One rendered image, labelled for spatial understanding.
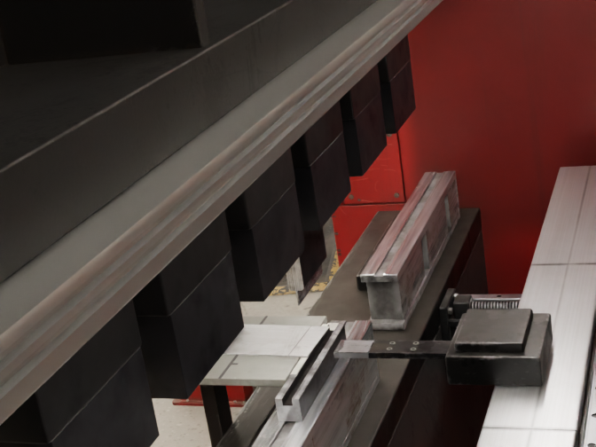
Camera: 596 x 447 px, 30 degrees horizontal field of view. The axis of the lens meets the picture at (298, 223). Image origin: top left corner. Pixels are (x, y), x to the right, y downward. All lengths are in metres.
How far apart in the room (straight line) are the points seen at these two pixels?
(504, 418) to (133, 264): 0.85
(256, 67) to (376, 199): 1.63
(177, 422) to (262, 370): 2.06
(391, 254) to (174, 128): 1.26
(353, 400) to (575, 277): 0.36
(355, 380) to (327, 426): 0.13
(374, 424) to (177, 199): 1.03
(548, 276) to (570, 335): 0.19
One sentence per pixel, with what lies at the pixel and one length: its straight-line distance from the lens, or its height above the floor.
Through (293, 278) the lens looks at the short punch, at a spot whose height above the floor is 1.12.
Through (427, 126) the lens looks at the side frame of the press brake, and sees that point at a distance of 2.19.
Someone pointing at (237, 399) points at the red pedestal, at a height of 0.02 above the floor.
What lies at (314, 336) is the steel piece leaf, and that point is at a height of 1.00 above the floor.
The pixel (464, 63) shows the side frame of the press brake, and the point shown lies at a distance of 2.14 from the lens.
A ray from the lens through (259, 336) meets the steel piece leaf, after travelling 1.48.
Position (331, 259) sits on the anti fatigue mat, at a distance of 4.43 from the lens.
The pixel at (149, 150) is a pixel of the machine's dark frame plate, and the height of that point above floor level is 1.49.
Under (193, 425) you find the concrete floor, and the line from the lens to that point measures 3.41.
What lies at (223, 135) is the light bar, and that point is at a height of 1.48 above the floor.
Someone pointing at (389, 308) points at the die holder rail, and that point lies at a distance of 1.74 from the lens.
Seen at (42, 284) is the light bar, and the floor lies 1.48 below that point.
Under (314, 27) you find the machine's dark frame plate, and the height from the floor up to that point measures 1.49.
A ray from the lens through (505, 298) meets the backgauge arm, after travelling 1.85.
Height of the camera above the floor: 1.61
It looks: 19 degrees down
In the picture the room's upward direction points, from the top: 9 degrees counter-clockwise
